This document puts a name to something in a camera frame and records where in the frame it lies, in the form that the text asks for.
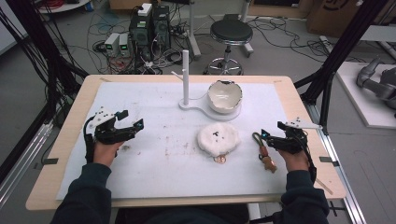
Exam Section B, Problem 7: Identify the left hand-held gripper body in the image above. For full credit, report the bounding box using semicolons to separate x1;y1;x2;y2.
83;106;129;146

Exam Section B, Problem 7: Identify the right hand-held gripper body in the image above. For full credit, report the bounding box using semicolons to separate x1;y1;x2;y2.
274;117;323;155

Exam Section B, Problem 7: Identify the brown bear keychain green strap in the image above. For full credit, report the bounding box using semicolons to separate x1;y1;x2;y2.
251;132;278;175

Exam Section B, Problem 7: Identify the person's left hand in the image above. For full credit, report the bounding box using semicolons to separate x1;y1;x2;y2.
92;139;125;169

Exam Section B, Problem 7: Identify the person's right hand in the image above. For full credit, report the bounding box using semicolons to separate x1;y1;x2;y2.
276;147;311;173

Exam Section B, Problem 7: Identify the light wooden table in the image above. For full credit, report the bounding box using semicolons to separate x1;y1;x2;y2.
25;74;347;212

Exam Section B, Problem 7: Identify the white table mat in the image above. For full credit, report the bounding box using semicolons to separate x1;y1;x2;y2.
55;81;290;201

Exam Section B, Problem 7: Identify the white eggshell-shaped bowl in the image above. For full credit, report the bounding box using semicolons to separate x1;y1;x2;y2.
206;79;244;115

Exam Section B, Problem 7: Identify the white stand with pole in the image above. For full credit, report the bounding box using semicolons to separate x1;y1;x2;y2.
170;49;243;122

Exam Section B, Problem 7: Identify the grey power supply unit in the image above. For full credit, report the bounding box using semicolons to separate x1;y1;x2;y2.
118;32;132;59
104;32;121;58

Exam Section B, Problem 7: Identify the white floor board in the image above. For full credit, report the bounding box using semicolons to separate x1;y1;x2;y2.
335;61;396;131

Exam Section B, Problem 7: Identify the black computer tower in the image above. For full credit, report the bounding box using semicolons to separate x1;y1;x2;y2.
151;5;172;51
128;3;154;61

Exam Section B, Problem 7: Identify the person's dark clothed body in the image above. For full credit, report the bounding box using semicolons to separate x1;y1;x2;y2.
114;204;250;224

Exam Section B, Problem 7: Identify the black round stool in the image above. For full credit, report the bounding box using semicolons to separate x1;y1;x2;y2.
204;13;254;76

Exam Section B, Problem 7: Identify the grey metal stand leg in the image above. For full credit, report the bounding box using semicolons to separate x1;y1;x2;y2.
240;0;255;58
186;0;203;61

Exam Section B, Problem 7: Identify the cardboard box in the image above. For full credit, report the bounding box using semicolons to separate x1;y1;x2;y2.
305;0;372;39

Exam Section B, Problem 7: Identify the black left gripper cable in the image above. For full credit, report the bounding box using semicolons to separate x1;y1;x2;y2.
82;115;96;164

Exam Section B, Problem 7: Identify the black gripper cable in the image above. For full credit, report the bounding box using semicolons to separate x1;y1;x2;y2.
298;133;318;185
82;115;96;164

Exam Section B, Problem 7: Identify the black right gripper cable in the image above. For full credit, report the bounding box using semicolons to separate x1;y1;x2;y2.
298;133;318;185

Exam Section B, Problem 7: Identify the white fluffy plush keychain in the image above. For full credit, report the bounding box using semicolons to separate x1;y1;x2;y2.
196;121;242;165

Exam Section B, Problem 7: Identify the aluminium rail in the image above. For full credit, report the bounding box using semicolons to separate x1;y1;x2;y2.
0;120;54;207
305;102;369;224

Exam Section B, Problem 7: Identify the tangle of floor cables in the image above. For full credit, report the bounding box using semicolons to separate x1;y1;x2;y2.
83;6;195;76

